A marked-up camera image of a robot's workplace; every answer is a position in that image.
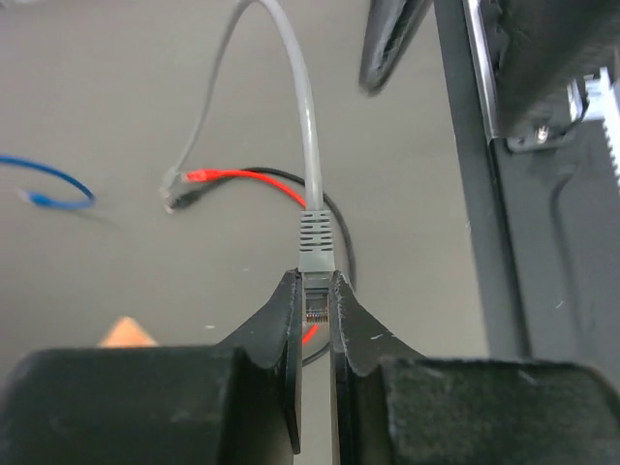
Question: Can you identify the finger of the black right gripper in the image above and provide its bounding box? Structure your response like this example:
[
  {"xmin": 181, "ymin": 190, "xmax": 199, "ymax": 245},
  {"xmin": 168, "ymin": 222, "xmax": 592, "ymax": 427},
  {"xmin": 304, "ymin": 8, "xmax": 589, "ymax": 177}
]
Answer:
[{"xmin": 358, "ymin": 0, "xmax": 434, "ymax": 95}]

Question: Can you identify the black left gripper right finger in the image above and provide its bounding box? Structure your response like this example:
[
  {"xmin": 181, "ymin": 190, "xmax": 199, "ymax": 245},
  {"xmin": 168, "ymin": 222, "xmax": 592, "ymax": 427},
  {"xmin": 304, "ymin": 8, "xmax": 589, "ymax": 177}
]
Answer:
[{"xmin": 328, "ymin": 273, "xmax": 619, "ymax": 464}]

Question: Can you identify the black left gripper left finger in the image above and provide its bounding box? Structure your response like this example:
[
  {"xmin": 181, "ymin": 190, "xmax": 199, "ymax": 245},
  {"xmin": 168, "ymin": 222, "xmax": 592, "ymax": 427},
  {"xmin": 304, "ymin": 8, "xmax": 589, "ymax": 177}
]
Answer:
[{"xmin": 1, "ymin": 270, "xmax": 301, "ymax": 464}]

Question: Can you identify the grey ethernet cable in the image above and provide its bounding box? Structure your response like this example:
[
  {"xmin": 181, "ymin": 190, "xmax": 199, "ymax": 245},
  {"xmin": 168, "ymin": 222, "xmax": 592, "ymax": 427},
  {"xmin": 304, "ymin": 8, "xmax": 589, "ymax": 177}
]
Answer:
[{"xmin": 162, "ymin": 0, "xmax": 338, "ymax": 326}]

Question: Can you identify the red ethernet cable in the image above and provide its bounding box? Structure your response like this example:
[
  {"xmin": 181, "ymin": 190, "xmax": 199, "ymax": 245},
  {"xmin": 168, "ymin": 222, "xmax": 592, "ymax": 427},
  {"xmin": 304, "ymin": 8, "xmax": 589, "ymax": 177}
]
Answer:
[{"xmin": 183, "ymin": 167, "xmax": 321, "ymax": 345}]

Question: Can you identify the blue ethernet cable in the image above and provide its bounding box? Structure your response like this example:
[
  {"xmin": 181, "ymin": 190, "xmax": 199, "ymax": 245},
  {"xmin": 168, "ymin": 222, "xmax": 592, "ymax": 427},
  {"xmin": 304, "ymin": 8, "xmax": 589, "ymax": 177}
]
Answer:
[{"xmin": 0, "ymin": 154, "xmax": 97, "ymax": 212}]

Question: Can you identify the wooden board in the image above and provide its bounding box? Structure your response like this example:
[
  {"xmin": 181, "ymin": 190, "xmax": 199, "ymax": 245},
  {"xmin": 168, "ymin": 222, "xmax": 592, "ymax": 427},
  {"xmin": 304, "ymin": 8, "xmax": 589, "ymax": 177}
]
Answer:
[{"xmin": 98, "ymin": 316, "xmax": 158, "ymax": 349}]

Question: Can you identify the grey slotted cable duct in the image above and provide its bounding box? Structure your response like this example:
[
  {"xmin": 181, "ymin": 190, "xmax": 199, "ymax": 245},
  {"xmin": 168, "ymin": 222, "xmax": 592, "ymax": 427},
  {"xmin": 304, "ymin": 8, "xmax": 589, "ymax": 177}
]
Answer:
[{"xmin": 567, "ymin": 67, "xmax": 619, "ymax": 185}]

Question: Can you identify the black ethernet cable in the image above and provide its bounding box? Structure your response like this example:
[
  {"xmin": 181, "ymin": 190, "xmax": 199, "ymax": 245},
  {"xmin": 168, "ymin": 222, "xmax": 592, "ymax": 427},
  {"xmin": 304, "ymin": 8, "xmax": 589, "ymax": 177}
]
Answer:
[{"xmin": 169, "ymin": 167, "xmax": 357, "ymax": 367}]

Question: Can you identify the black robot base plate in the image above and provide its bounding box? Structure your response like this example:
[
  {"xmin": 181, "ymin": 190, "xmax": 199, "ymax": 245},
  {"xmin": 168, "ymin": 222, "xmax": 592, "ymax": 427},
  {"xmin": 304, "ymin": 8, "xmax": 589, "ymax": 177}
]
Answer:
[{"xmin": 435, "ymin": 1, "xmax": 619, "ymax": 378}]

